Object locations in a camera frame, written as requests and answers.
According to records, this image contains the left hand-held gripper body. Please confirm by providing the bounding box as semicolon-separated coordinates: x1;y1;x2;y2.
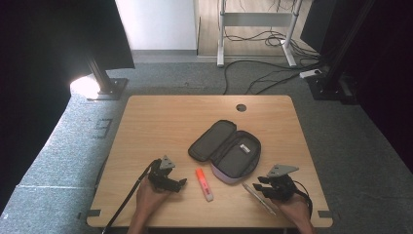
147;154;180;193

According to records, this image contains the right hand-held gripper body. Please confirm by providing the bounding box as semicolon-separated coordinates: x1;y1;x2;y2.
266;164;300;203

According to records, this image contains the grey zip pencil case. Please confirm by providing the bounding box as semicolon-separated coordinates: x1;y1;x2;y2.
187;119;263;185

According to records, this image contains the person's right hand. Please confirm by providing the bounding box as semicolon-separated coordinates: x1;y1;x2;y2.
272;191;314;225

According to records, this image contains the person's left hand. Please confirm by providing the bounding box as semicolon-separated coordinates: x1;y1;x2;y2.
134;176;172;219

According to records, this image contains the silver pen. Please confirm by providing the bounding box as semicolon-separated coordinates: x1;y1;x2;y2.
241;181;278;216

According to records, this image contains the orange highlighter pen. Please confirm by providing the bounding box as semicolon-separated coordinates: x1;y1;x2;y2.
195;168;215;203

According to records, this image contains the floor outlet cover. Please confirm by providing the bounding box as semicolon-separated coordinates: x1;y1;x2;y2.
92;118;114;139

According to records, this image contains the black stand with square base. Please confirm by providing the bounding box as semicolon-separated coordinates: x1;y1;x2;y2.
306;0;378;102

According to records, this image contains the white power strip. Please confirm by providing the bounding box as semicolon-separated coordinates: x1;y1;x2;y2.
298;68;323;80

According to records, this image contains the black curtain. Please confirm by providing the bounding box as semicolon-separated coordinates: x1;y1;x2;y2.
299;0;413;175
0;0;136;216

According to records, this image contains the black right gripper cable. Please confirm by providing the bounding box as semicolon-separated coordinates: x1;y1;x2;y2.
291;179;315;218

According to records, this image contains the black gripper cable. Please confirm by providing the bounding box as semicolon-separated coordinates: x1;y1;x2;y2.
291;179;315;218
100;158;161;234

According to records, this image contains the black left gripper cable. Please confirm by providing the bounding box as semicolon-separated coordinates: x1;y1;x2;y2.
100;158;161;234

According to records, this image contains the black stand with base plate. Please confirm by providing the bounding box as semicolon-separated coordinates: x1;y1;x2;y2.
85;54;130;101

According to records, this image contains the long black floor cable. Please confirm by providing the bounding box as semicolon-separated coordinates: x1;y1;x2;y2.
222;58;324;97

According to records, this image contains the tangle of black cables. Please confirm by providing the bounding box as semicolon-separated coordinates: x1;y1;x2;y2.
223;28;320;61

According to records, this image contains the white desk frame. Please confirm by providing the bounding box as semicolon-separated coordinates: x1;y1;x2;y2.
216;0;305;68

